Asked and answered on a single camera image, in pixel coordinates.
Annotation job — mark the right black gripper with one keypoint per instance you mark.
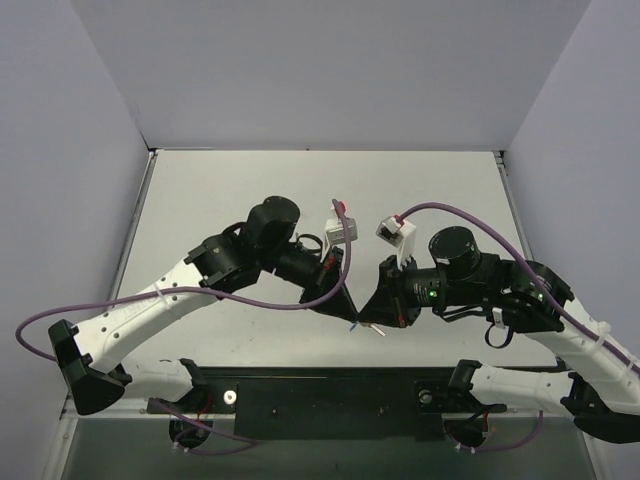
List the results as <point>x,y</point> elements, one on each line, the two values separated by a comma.
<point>394,291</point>

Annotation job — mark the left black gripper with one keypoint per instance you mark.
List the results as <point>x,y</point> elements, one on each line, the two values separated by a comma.
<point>325,275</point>

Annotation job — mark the brass key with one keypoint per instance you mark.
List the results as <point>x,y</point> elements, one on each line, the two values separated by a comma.
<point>377,330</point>

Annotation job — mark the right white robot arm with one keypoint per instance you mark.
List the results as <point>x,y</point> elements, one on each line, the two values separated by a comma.
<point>597,391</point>

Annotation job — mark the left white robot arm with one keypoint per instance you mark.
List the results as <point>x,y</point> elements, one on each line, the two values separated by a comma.
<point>95,355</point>

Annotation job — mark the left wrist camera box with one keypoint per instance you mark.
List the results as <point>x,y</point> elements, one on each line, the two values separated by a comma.
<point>336,233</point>

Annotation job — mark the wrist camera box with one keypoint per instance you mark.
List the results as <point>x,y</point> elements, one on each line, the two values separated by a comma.
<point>401,234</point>
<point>336,233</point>

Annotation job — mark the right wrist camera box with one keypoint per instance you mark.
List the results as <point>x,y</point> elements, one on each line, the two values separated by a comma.
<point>401,234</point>

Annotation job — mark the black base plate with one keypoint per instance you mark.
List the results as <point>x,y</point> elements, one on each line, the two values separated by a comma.
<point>345,403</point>

